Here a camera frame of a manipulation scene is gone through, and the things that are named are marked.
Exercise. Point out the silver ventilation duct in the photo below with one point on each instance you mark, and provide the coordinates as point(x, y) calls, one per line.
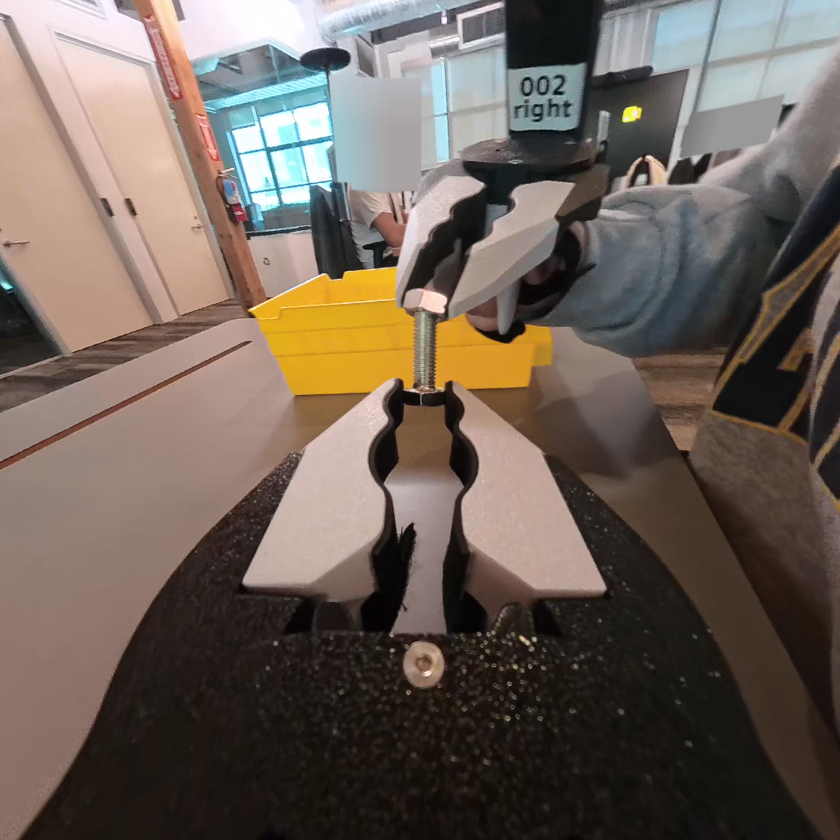
point(394, 16)

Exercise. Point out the black round lamp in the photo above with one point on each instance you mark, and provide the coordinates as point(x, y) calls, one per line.
point(326, 58)

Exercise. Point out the black jacket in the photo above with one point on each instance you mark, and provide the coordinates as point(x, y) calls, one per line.
point(331, 229)

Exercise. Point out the white door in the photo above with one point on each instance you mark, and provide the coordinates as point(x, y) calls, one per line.
point(170, 197)
point(59, 229)

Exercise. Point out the yellow plastic bin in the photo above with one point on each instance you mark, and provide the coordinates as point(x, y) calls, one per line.
point(367, 367)

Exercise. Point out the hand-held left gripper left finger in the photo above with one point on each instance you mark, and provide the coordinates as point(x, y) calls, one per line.
point(315, 512)

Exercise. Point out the white recycling cabinet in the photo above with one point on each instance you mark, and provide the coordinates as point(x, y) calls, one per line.
point(289, 262)

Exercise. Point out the silver hex bolt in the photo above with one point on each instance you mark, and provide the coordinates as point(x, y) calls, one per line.
point(424, 348)

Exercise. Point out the small red sign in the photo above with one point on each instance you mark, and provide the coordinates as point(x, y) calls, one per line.
point(207, 138)

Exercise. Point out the grid pane window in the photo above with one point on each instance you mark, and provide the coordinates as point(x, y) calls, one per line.
point(282, 157)

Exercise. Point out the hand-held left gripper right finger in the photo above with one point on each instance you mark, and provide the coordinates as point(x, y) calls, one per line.
point(525, 518)

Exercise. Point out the person's right hand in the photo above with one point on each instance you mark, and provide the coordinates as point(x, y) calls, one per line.
point(544, 269)

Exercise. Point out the red fire extinguisher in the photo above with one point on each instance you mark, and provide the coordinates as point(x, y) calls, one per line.
point(234, 200)

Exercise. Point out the silver hex nut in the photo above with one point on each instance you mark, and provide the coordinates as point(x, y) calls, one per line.
point(425, 396)

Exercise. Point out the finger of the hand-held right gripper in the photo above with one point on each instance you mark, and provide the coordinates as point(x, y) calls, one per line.
point(426, 223)
point(525, 229)

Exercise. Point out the black display panel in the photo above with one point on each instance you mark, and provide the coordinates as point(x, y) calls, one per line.
point(643, 118)

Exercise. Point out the long red sign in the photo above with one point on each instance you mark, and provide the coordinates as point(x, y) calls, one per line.
point(163, 59)

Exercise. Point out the wooden post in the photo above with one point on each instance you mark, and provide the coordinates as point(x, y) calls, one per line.
point(241, 275)

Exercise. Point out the person's right forearm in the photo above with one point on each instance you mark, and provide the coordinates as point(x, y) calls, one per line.
point(656, 262)

